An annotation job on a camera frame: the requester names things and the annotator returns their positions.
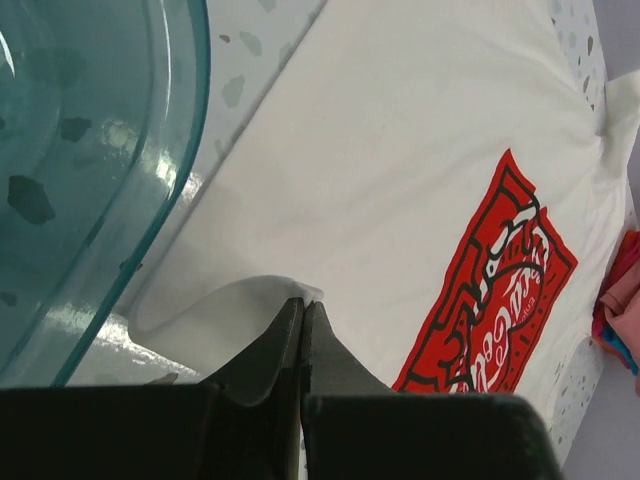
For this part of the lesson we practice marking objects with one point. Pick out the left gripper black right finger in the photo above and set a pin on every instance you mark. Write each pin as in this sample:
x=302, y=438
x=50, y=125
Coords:
x=339, y=395

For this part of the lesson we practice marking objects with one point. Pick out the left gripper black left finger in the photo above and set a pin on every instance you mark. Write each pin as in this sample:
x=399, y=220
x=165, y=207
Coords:
x=253, y=423

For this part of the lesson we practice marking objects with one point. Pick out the white t-shirt red print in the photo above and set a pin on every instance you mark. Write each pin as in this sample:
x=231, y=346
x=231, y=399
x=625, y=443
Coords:
x=449, y=179

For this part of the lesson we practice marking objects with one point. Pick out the folded pink t-shirt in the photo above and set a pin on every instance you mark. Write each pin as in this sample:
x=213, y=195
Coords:
x=621, y=299

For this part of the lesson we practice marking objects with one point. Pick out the teal transparent plastic bin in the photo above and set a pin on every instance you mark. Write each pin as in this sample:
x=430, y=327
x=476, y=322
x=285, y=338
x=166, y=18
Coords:
x=103, y=106

